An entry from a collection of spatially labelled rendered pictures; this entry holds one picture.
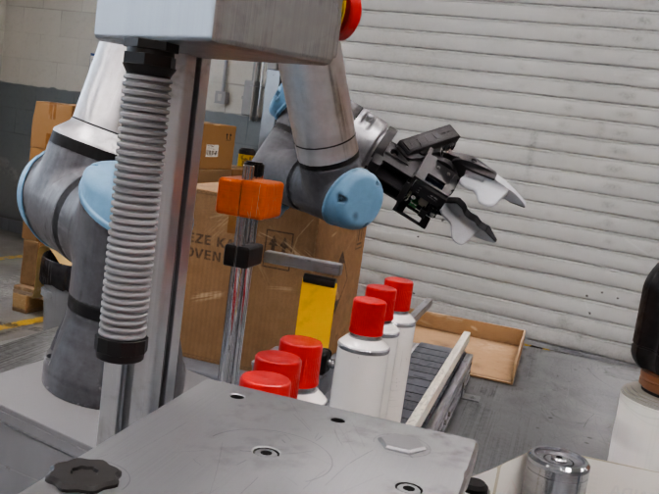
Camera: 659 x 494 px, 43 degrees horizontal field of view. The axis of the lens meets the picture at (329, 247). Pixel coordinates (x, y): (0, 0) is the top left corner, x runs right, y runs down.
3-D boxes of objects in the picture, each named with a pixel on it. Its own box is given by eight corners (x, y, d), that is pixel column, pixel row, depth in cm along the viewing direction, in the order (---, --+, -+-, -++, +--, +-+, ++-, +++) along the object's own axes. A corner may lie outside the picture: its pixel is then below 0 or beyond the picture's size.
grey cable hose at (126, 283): (129, 370, 55) (164, 40, 51) (81, 359, 56) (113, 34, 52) (155, 357, 58) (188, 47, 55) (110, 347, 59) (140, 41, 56)
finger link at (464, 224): (472, 270, 118) (427, 223, 116) (482, 244, 122) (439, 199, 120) (487, 261, 116) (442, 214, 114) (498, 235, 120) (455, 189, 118)
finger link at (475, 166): (488, 199, 114) (429, 179, 116) (492, 191, 115) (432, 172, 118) (496, 172, 111) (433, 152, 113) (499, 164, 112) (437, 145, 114)
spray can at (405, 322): (390, 464, 95) (418, 287, 92) (346, 453, 96) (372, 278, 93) (399, 449, 100) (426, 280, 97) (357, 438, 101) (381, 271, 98)
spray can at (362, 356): (360, 514, 82) (390, 309, 79) (309, 500, 83) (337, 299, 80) (372, 493, 87) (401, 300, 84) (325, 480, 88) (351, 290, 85)
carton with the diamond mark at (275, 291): (297, 383, 129) (321, 209, 125) (157, 351, 135) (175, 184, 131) (350, 341, 157) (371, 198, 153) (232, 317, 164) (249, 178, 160)
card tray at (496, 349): (512, 385, 151) (516, 364, 150) (372, 355, 158) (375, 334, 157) (523, 348, 179) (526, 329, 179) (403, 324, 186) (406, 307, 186)
